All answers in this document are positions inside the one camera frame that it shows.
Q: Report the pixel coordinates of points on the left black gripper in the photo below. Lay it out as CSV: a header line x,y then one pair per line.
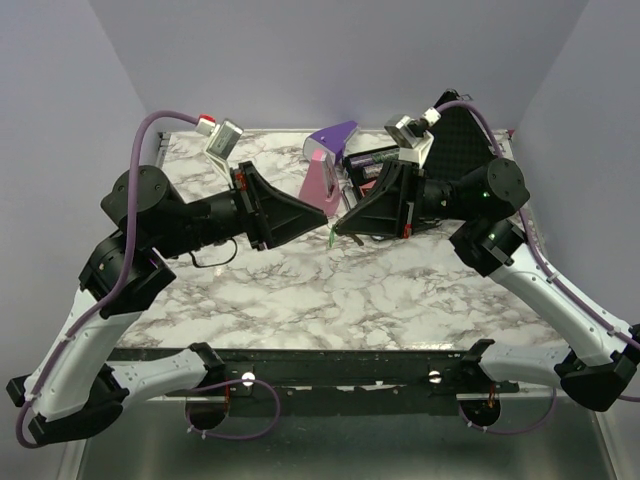
x,y
275,230

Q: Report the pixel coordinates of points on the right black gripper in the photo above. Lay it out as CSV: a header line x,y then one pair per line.
x,y
393,209

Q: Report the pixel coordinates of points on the green key tag with keyring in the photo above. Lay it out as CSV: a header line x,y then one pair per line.
x,y
333,235

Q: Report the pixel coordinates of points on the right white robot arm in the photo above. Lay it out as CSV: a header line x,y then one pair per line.
x,y
601,355

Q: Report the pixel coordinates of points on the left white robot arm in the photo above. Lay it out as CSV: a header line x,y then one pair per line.
x,y
75,394

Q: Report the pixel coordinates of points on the pink and purple device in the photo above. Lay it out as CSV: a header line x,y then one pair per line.
x,y
324,149

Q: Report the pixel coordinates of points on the black poker chip case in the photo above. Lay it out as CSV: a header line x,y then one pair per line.
x,y
461,146

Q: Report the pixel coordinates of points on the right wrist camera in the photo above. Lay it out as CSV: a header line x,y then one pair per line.
x,y
413,135

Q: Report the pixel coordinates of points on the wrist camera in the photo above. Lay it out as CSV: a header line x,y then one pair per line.
x,y
221,139
413,135

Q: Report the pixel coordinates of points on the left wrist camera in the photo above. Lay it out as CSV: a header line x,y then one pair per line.
x,y
221,139

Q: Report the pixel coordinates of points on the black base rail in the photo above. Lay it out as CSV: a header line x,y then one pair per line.
x,y
331,383

